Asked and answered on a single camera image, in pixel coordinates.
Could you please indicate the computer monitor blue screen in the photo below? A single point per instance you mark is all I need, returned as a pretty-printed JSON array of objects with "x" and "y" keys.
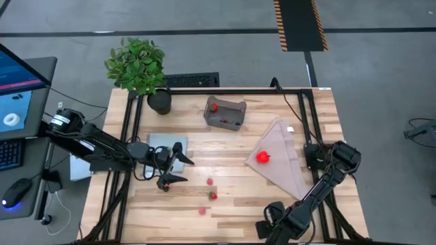
[{"x": 13, "y": 75}]

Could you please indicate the red strawberry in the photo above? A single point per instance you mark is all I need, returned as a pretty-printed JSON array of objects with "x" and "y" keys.
[
  {"x": 213, "y": 107},
  {"x": 212, "y": 195}
]

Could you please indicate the clear grey plastic tupperware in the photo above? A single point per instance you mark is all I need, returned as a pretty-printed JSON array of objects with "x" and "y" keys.
[{"x": 228, "y": 114}]

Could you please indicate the small black round object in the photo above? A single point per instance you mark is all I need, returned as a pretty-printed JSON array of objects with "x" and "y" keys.
[{"x": 46, "y": 219}]

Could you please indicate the white box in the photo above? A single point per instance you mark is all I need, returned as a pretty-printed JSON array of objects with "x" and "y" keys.
[{"x": 78, "y": 170}]

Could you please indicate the bright red cherry with stem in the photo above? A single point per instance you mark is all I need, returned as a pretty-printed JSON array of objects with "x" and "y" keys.
[{"x": 224, "y": 121}]

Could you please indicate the grey cloth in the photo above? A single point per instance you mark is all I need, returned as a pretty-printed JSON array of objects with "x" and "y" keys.
[{"x": 163, "y": 139}]

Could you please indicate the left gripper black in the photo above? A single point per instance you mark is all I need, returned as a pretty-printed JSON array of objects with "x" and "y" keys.
[{"x": 161, "y": 158}]

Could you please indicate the black power adapter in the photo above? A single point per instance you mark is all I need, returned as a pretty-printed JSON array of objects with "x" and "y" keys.
[{"x": 51, "y": 180}]

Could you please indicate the red bell pepper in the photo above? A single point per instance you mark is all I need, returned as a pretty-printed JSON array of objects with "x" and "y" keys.
[{"x": 262, "y": 157}]

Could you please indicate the grey desk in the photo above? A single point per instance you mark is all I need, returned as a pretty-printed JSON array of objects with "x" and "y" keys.
[{"x": 32, "y": 160}]

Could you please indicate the green potted plant black pot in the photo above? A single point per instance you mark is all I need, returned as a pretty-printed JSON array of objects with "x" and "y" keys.
[{"x": 136, "y": 64}]

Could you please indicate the black computer mouse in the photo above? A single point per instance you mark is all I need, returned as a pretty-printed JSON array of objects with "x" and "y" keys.
[{"x": 17, "y": 192}]

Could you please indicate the pale pink fruit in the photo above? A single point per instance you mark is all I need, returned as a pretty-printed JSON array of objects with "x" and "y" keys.
[
  {"x": 209, "y": 181},
  {"x": 202, "y": 211}
]

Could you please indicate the black aluminium table frame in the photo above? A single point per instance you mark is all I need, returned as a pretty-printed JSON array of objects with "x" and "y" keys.
[{"x": 221, "y": 92}]

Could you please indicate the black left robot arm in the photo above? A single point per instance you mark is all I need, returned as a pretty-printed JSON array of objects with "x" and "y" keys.
[{"x": 102, "y": 141}]

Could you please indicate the black keyboard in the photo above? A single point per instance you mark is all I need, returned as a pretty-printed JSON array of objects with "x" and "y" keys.
[
  {"x": 10, "y": 154},
  {"x": 192, "y": 80}
]

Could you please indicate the pink cloth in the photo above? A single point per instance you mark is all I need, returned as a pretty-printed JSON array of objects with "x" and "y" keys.
[{"x": 282, "y": 170}]

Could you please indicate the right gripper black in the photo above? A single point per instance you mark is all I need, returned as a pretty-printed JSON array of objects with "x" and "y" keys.
[{"x": 264, "y": 229}]

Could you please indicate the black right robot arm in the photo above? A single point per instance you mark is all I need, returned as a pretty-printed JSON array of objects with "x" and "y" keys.
[{"x": 316, "y": 195}]

